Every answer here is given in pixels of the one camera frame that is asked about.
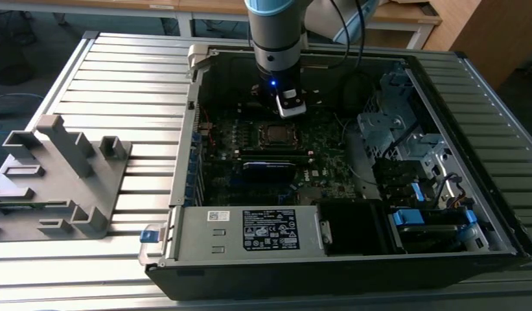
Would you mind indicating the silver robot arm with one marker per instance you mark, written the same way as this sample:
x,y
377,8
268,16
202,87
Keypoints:
x,y
274,39

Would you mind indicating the black office chair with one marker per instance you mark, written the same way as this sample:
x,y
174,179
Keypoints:
x,y
9,48

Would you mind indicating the grey parts rack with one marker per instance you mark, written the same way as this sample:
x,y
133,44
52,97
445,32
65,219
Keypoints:
x,y
67,181

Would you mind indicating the beige case latch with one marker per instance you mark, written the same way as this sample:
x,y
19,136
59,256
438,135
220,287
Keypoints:
x,y
196,55

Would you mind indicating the black hard disk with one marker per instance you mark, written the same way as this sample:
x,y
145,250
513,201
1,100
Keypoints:
x,y
427,238

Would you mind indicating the wooden cabinet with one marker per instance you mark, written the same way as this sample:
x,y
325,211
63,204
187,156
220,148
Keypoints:
x,y
485,32

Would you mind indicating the CPU socket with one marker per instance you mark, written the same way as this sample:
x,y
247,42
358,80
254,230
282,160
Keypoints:
x,y
279,147

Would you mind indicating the blue disk carrier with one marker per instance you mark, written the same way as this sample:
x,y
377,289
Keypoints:
x,y
405,216

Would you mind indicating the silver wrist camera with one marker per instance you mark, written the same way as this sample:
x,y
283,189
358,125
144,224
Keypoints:
x,y
291,105

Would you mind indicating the silver finned heatsink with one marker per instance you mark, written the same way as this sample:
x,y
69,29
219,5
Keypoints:
x,y
309,194

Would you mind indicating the black graphics card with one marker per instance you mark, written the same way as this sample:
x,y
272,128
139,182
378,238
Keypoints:
x,y
267,178

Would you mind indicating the black PC case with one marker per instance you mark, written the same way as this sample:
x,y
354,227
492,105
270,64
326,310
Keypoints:
x,y
291,282

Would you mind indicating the green motherboard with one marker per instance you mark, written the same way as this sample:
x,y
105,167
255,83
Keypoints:
x,y
330,162

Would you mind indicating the silver power supply unit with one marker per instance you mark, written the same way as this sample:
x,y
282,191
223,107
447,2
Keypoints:
x,y
196,233

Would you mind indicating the blue drive bay clip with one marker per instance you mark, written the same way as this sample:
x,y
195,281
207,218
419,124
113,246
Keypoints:
x,y
415,191
469,218

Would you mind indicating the wooden desk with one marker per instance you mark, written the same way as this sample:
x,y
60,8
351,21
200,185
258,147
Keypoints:
x,y
403,16

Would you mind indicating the blue case latch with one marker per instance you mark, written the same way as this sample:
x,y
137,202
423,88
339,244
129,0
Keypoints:
x,y
147,236

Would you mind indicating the silver CPU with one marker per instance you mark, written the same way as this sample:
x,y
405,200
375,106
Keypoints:
x,y
278,132

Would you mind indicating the metal drive cage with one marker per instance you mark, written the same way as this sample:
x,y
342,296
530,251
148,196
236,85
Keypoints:
x,y
373,121

